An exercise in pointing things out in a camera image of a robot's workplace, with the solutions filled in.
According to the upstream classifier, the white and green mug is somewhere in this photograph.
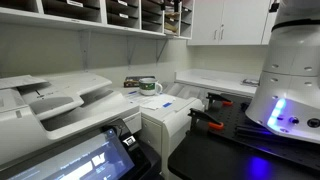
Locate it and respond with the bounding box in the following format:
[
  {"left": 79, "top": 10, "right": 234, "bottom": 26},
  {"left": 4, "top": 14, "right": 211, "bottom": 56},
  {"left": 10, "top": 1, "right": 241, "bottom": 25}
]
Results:
[{"left": 138, "top": 77, "right": 164, "bottom": 97}]

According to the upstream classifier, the large white office copier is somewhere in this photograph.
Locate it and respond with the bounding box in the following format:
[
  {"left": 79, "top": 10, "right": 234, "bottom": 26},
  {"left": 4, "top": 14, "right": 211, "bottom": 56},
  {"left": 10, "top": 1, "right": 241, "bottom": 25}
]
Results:
[{"left": 0, "top": 72, "right": 143, "bottom": 168}]

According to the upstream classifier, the copier touchscreen control panel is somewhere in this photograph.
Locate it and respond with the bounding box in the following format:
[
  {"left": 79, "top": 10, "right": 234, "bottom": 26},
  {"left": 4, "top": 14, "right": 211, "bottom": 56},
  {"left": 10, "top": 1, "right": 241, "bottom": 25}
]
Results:
[{"left": 0, "top": 118, "right": 152, "bottom": 180}]

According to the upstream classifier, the paper sheet in copier feeder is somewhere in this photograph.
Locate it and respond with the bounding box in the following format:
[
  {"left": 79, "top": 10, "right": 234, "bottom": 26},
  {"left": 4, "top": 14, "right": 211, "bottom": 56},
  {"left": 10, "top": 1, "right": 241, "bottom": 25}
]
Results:
[{"left": 0, "top": 74, "right": 48, "bottom": 90}]

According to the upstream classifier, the white paper sheet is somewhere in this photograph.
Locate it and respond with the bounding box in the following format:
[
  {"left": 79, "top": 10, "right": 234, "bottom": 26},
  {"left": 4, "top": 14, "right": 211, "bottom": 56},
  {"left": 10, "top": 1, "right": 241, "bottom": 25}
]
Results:
[{"left": 128, "top": 93, "right": 177, "bottom": 111}]

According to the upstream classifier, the dark blue hardcover book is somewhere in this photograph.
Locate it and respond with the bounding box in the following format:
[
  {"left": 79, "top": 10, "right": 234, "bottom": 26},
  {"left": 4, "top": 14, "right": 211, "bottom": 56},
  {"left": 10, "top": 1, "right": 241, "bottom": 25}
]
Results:
[{"left": 123, "top": 75, "right": 157, "bottom": 89}]

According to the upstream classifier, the black clamp with orange tips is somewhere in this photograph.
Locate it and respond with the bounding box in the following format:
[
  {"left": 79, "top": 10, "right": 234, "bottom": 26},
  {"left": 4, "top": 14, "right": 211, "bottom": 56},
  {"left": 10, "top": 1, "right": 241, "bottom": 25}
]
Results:
[
  {"left": 205, "top": 92, "right": 234, "bottom": 109},
  {"left": 187, "top": 107, "right": 225, "bottom": 132}
]

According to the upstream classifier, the white countertop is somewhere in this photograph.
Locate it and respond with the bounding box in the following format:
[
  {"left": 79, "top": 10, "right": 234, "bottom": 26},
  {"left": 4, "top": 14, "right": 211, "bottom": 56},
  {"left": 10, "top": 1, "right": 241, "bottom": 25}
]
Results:
[{"left": 174, "top": 68, "right": 261, "bottom": 98}]

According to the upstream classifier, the stack of papers in sorter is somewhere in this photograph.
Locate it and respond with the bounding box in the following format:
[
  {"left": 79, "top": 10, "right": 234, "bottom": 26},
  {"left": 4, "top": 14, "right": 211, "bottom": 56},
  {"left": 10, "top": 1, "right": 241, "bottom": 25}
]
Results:
[{"left": 164, "top": 11, "right": 181, "bottom": 36}]

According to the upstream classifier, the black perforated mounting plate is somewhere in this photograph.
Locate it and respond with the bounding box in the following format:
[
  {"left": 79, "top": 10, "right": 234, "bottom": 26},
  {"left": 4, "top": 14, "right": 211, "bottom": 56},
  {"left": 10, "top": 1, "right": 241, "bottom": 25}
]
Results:
[{"left": 189, "top": 93, "right": 320, "bottom": 171}]

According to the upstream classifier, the small dark item on counter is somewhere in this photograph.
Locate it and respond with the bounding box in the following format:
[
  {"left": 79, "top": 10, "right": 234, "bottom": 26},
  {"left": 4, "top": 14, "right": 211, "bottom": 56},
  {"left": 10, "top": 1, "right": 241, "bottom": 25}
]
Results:
[{"left": 240, "top": 78, "right": 260, "bottom": 88}]

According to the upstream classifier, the white mail sorter shelf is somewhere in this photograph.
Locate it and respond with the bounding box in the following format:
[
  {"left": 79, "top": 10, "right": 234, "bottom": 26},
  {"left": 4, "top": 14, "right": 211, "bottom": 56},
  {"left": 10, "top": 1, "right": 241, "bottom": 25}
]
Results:
[{"left": 0, "top": 0, "right": 195, "bottom": 41}]

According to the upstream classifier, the grey shelf bracket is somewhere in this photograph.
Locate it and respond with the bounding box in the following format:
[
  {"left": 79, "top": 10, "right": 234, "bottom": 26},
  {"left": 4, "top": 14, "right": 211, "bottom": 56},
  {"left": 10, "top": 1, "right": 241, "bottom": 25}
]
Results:
[
  {"left": 126, "top": 34, "right": 138, "bottom": 69},
  {"left": 155, "top": 38, "right": 169, "bottom": 64}
]

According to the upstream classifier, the white wall cabinet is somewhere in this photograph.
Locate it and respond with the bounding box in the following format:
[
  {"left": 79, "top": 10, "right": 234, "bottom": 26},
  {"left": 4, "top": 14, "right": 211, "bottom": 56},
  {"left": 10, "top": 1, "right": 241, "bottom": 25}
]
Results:
[{"left": 187, "top": 0, "right": 281, "bottom": 46}]

